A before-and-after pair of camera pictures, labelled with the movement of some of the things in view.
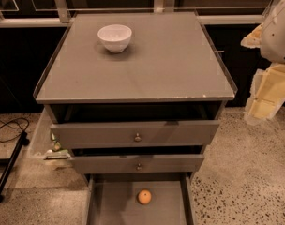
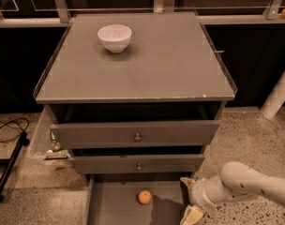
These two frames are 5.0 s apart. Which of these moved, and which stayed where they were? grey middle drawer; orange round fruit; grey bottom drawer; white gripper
Moved: white gripper
Stayed: grey middle drawer; orange round fruit; grey bottom drawer
